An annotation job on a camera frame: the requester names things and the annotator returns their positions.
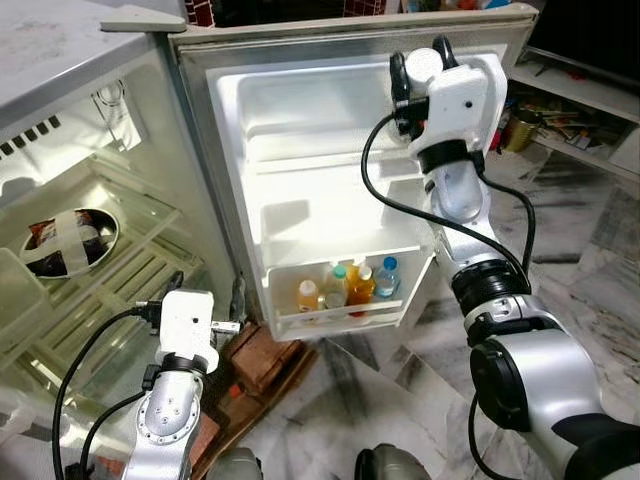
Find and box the gold metal tin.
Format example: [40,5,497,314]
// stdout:
[503,110,541,153]

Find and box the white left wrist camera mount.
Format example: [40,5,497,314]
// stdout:
[158,290,219,373]

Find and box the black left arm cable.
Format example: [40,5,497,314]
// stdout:
[52,303,166,480]

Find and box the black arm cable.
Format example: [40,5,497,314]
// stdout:
[360,110,536,286]
[52,303,166,480]

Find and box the black television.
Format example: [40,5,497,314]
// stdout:
[525,0,640,86]

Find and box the orange juice bottle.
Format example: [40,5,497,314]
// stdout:
[347,262,376,306]

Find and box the grey robot left leg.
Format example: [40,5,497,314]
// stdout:
[213,447,264,480]

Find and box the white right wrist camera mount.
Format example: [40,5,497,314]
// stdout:
[418,62,493,153]

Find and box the white television stand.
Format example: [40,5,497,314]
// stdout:
[500,55,640,183]

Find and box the stack of magazines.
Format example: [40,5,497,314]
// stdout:
[540,105,616,146]

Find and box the blue cap water bottle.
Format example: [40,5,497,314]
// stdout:
[375,256,402,299]

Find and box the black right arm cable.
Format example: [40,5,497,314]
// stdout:
[360,110,536,286]

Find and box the grey robot right leg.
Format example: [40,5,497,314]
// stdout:
[355,444,426,480]

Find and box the teal cap clear bottle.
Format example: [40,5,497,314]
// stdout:
[326,263,350,307]

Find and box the white slatted fridge shelf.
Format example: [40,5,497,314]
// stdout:
[10,235,206,386]

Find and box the white fridge body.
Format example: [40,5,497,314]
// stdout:
[0,0,261,480]

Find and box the round metal pan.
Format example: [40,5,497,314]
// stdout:
[20,208,121,279]

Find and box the brown brick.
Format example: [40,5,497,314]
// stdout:
[188,410,226,471]
[225,322,313,401]

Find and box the white round container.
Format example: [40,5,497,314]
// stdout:
[405,47,446,89]

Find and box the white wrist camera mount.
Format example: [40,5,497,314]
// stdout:
[418,62,493,153]
[158,290,219,373]

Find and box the grey robot leg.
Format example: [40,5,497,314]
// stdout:
[213,447,264,480]
[355,444,426,480]

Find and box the white fridge door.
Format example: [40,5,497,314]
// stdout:
[165,3,541,346]

